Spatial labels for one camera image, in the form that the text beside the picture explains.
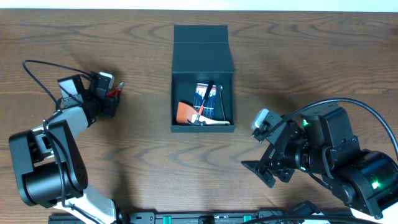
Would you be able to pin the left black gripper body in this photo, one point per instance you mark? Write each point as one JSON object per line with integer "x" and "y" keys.
{"x": 109, "y": 101}

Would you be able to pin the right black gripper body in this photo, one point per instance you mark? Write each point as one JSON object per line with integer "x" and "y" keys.
{"x": 285, "y": 158}

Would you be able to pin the red handled pliers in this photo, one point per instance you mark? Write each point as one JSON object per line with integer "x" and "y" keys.
{"x": 116, "y": 91}

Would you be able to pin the small black claw hammer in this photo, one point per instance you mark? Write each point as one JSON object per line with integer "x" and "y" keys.
{"x": 210, "y": 85}

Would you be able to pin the blue screwdriver set case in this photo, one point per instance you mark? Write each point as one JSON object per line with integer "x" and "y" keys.
{"x": 209, "y": 106}

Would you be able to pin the silver combination wrench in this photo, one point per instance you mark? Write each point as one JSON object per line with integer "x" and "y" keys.
{"x": 221, "y": 100}

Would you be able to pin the orange scraper wooden handle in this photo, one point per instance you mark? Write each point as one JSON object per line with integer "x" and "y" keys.
{"x": 187, "y": 114}

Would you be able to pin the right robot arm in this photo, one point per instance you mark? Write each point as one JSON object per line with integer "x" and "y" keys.
{"x": 325, "y": 147}

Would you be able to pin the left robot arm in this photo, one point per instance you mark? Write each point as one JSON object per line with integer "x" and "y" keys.
{"x": 48, "y": 166}

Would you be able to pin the dark green open box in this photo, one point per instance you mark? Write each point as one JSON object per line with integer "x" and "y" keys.
{"x": 201, "y": 54}

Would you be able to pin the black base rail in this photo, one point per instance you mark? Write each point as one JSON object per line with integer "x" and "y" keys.
{"x": 196, "y": 218}

